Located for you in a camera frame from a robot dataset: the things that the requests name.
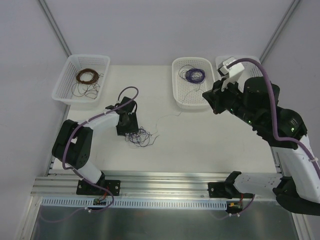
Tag white perforated basket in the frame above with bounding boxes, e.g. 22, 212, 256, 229
171, 57, 215, 110
215, 55, 263, 92
51, 54, 111, 110

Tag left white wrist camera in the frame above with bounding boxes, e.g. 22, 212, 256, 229
105, 102, 126, 112

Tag middle white perforated basket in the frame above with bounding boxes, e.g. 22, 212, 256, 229
171, 57, 215, 110

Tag aluminium frame post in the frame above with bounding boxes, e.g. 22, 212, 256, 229
37, 0, 72, 58
259, 0, 302, 64

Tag white slotted cable duct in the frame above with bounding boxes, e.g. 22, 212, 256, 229
41, 197, 227, 211

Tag aluminium mounting rail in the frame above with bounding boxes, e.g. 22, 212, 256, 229
31, 170, 283, 201

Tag brown coiled cable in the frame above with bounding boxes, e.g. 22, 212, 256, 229
75, 68, 100, 85

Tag cable bundle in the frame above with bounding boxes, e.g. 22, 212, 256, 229
124, 126, 161, 149

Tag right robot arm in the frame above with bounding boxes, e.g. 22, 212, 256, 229
202, 76, 320, 216

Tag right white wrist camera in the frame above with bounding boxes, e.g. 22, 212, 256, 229
217, 56, 245, 92

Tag right white perforated basket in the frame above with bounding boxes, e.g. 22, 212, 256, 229
215, 55, 263, 92

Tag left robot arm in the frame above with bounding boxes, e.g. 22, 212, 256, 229
51, 96, 139, 196

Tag left white perforated basket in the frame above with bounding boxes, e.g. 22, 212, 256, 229
51, 54, 111, 110

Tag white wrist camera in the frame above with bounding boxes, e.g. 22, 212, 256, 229
217, 56, 245, 92
105, 102, 126, 112

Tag purple coiled cable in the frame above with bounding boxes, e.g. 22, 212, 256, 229
178, 64, 207, 92

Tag left aluminium frame post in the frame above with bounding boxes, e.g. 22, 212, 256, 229
37, 0, 72, 58

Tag right aluminium frame post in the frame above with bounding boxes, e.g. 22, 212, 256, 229
259, 0, 302, 64

